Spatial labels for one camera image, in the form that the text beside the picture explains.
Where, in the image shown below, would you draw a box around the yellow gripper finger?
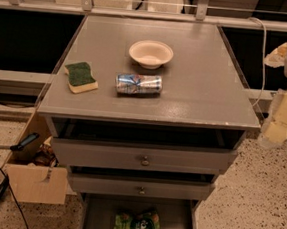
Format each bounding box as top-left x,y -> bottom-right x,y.
264,42 -> 287,68
258,89 -> 287,149

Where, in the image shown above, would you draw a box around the green rice chip bag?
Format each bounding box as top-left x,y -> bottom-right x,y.
113,210 -> 161,229

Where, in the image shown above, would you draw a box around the grey top drawer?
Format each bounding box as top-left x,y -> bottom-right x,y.
51,138 -> 238,174

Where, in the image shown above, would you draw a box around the grey drawer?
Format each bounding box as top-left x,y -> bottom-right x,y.
81,194 -> 197,229
68,173 -> 215,201
51,138 -> 238,174

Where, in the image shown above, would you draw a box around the grey drawer cabinet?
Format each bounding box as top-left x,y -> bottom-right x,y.
26,9 -> 270,229

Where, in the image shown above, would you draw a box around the grey bottom drawer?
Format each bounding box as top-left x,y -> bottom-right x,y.
81,194 -> 197,229

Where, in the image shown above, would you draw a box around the grey middle drawer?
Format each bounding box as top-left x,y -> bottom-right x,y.
68,173 -> 215,201

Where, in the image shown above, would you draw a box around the white paper bowl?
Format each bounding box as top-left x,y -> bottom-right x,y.
129,40 -> 174,69

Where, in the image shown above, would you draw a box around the crushed blue soda can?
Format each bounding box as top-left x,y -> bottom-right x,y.
115,73 -> 163,95

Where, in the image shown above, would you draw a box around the green yellow sponge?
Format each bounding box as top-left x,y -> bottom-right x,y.
64,62 -> 99,94

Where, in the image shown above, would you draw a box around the brown snack bags in box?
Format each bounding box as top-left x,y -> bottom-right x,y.
33,136 -> 58,168

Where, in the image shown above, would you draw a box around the wooden box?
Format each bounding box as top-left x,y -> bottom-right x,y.
5,112 -> 68,205

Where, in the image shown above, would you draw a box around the black handled tool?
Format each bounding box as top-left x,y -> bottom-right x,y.
0,133 -> 39,152

